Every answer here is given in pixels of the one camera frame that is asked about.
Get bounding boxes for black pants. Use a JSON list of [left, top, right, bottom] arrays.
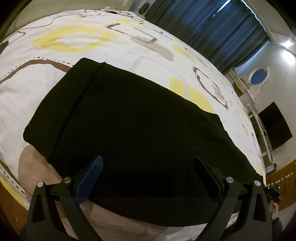
[[23, 58, 262, 227]]

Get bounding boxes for white dressing table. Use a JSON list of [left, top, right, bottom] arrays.
[[226, 67, 276, 174]]

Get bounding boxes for oval blue mirror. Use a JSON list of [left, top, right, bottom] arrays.
[[248, 66, 269, 85]]

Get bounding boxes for patterned white bed sheet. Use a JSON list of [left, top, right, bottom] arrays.
[[1, 9, 265, 240]]

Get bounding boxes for dark blue curtain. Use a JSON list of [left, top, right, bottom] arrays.
[[145, 0, 270, 74]]

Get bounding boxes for black wall television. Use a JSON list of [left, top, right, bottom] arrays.
[[258, 102, 292, 150]]

